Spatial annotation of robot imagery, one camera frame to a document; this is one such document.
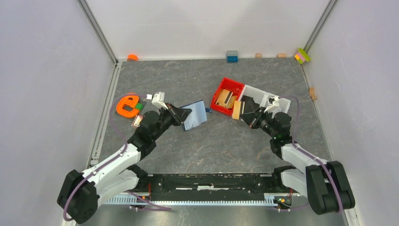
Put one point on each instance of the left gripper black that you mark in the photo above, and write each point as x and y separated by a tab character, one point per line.
178	115

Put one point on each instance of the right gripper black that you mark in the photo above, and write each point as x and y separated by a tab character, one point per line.
251	119

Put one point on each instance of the navy blue card holder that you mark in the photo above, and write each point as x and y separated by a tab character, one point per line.
198	115

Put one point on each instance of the gold credit card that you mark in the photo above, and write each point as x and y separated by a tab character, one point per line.
238	109

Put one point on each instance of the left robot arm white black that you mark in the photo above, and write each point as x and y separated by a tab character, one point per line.
82	193

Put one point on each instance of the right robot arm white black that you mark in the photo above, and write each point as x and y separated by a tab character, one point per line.
324	183

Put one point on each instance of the black cards in bin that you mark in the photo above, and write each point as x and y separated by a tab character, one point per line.
250	104

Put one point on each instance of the white plastic bin left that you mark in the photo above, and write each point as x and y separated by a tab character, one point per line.
253	98

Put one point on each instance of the white plastic bin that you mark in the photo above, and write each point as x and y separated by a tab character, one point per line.
284	103
253	98

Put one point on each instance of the white plastic bin right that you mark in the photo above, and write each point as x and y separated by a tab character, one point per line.
284	103

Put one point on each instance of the green toy block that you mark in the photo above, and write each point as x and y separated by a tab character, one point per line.
139	106

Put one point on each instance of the orange plastic letter shape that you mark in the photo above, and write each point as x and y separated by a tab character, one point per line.
126	107

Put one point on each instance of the blue grey toy brick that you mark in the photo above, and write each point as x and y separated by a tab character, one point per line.
232	56

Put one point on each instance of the curved tan wooden piece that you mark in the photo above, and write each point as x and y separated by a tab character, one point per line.
312	93

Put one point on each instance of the flat tan wooden block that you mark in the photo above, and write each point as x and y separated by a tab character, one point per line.
281	55

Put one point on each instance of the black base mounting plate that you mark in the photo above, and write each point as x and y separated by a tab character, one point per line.
209	187

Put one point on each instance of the orange round cap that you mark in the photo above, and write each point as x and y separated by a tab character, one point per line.
132	57

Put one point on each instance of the green pink toy brick stack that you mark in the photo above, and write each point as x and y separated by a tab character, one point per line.
301	56

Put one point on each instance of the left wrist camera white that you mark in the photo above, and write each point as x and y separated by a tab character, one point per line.
157	100

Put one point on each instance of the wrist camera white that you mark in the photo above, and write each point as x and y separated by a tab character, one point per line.
157	100
274	106

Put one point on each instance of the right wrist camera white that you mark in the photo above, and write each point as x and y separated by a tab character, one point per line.
274	106

